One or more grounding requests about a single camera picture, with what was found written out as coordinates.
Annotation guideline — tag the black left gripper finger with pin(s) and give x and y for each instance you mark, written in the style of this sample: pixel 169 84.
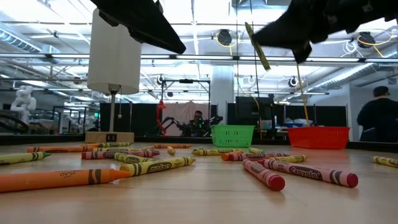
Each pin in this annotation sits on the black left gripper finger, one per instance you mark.
pixel 158 34

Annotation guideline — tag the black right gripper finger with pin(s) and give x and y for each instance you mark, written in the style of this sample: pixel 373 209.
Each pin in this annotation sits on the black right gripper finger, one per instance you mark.
pixel 295 28
pixel 302 53

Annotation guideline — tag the green crayon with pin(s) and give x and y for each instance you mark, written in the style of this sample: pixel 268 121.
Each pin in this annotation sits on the green crayon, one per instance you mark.
pixel 257 150
pixel 130 159
pixel 199 148
pixel 18 158
pixel 118 149
pixel 115 144
pixel 262 59

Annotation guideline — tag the yellow crayon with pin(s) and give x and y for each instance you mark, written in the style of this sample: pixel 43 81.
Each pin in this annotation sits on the yellow crayon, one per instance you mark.
pixel 171 151
pixel 155 167
pixel 214 152
pixel 387 161
pixel 289 158

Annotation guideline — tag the orange crayon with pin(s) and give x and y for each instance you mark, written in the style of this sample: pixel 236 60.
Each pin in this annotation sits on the orange crayon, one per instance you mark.
pixel 56 149
pixel 226 156
pixel 46 180
pixel 148 147
pixel 174 146

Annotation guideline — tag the white lamp with wooden base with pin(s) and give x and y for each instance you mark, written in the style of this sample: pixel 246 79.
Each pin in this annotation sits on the white lamp with wooden base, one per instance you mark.
pixel 113 68

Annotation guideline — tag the black partition panel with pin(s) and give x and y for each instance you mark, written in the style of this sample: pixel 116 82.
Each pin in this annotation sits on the black partition panel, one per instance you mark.
pixel 143 118
pixel 329 115

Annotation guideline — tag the blue bin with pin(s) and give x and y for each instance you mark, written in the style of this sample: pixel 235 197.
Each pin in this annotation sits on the blue bin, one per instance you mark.
pixel 293 125

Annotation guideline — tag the black monitor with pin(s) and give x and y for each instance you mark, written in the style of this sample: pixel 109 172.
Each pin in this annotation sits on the black monitor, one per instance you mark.
pixel 248 109

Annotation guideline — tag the red background object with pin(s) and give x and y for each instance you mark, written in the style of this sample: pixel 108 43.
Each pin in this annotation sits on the red background object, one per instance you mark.
pixel 161 112

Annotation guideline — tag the beige curtain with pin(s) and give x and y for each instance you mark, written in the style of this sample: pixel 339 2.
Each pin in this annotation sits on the beige curtain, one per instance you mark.
pixel 177 112

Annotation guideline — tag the red plastic basket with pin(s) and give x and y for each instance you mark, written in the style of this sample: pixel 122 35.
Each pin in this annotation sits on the red plastic basket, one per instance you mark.
pixel 318 138

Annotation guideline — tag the seated person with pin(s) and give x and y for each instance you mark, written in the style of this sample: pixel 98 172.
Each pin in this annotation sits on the seated person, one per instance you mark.
pixel 197 121

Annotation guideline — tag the standing person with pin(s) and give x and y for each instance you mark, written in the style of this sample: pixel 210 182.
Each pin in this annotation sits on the standing person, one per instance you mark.
pixel 379 118

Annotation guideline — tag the green plastic basket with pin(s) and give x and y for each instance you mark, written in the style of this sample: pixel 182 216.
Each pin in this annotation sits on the green plastic basket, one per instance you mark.
pixel 231 137

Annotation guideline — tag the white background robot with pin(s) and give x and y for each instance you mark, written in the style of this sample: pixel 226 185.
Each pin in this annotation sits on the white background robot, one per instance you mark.
pixel 24 99

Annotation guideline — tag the black frame stand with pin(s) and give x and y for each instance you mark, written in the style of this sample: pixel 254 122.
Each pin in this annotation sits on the black frame stand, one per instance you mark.
pixel 186 81

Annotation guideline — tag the black table frame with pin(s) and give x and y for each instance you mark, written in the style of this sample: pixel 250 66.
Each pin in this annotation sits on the black table frame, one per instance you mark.
pixel 171 139

